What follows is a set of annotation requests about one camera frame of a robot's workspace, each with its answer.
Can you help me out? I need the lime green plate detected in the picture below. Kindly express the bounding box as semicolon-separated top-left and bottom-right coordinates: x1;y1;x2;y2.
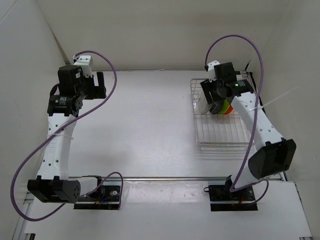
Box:
218;99;233;115

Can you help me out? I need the clear glass plate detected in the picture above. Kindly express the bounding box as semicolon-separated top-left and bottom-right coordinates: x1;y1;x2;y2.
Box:
196;94;212;115

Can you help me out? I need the orange plate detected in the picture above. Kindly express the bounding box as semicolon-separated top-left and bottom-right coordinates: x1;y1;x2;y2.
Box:
224;105;234;115

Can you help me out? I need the black plate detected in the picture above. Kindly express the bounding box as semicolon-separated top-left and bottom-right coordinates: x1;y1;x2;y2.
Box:
211;99;225;115

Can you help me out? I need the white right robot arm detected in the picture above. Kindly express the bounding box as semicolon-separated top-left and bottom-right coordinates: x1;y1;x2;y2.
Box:
199;61;297;200

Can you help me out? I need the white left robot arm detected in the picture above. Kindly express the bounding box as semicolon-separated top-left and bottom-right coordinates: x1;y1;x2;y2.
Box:
27;61;106;204

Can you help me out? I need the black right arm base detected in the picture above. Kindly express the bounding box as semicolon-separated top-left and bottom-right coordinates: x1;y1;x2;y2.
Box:
203;176;258;212

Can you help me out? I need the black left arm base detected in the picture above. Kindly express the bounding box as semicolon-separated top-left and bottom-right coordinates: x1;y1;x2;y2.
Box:
73;183;123;211

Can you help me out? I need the white zip tie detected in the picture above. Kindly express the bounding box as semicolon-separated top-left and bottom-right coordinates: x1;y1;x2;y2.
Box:
249;86;300;112

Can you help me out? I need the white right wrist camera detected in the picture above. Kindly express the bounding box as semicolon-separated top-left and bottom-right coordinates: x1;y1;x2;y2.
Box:
204;60;220;81

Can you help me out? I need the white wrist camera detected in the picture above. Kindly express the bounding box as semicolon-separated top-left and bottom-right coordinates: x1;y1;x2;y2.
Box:
204;60;220;81
72;55;93;78

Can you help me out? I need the chrome wire dish rack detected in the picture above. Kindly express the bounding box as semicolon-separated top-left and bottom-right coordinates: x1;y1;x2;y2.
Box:
190;78;251;152

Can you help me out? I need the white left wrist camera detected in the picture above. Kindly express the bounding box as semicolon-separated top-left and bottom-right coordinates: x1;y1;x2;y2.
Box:
72;55;93;78

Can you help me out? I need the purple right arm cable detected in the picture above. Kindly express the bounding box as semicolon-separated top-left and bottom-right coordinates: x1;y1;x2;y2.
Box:
204;34;270;208

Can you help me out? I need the aluminium frame rail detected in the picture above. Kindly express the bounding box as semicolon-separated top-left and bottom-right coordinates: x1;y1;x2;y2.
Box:
70;174;286;181

